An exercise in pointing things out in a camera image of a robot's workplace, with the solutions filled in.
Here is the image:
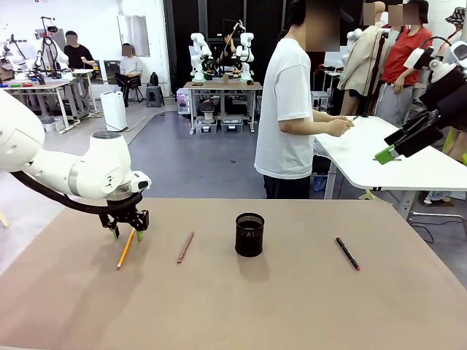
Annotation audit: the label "person's right forearm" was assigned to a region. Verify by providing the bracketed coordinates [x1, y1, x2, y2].
[278, 117, 331, 137]

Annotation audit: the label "person in bucket hat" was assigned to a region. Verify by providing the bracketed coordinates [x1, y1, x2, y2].
[444, 6, 467, 47]

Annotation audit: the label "white wall panel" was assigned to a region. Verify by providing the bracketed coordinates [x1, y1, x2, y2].
[117, 14, 151, 58]

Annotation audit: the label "black step stool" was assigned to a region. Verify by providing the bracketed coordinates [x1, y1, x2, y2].
[145, 85, 166, 109]

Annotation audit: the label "yellow pencil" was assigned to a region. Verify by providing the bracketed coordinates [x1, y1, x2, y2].
[116, 227, 136, 271]

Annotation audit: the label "seated person light shirt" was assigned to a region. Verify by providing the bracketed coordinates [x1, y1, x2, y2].
[113, 42, 144, 107]

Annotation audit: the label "person in white T-shirt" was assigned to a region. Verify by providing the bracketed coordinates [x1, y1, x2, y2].
[253, 0, 342, 200]

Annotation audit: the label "black and white robot rig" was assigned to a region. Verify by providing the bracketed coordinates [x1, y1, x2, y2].
[33, 15, 71, 79]

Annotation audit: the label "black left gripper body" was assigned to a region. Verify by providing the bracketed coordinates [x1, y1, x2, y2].
[107, 200, 139, 227]

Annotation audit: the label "person's right hand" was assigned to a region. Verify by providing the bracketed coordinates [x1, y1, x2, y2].
[327, 117, 355, 139]

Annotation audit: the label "person's left forearm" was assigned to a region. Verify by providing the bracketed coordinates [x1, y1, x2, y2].
[312, 110, 342, 123]

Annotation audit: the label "grey storage bin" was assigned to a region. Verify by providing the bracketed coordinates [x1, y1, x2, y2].
[196, 116, 219, 135]
[220, 116, 244, 134]

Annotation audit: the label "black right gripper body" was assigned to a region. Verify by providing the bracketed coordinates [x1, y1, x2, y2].
[419, 65, 467, 131]

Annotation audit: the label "white standing desk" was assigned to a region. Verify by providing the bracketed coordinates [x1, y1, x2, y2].
[68, 68, 100, 114]

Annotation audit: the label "black mesh pen holder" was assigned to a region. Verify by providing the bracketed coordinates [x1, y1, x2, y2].
[234, 212, 266, 258]

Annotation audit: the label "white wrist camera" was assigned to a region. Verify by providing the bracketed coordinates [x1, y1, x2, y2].
[129, 170, 153, 193]
[402, 44, 436, 71]

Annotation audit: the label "cluttered wooden work table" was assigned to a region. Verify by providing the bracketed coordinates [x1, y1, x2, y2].
[0, 78, 73, 133]

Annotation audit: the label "white work table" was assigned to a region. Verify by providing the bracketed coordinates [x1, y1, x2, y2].
[312, 115, 467, 228]

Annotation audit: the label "person in red shirt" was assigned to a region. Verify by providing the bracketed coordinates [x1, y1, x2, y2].
[375, 0, 434, 127]

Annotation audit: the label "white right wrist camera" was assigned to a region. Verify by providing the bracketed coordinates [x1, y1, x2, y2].
[402, 44, 436, 71]

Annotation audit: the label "mannequin in beige coat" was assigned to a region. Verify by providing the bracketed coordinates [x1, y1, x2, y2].
[336, 1, 388, 116]

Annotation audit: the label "black pen red cap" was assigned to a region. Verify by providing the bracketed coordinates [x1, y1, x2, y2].
[335, 236, 361, 272]

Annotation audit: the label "black tripod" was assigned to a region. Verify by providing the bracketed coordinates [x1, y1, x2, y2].
[358, 30, 388, 118]

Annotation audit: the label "white air purifier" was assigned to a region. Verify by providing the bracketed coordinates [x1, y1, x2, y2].
[99, 90, 129, 133]

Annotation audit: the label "wooden table white legs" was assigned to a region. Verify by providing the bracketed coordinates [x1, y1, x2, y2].
[182, 80, 264, 136]

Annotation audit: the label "person in black shirt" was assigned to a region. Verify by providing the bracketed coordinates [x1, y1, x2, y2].
[63, 31, 98, 110]

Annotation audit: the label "desktop computer with lights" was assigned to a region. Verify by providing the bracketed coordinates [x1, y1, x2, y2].
[176, 88, 193, 116]

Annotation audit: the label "person holding stick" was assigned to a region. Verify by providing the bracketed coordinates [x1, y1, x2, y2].
[217, 31, 239, 67]

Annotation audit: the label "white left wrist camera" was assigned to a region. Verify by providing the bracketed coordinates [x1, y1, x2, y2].
[129, 170, 153, 193]

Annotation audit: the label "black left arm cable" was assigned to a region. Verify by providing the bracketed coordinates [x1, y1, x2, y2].
[9, 171, 144, 216]

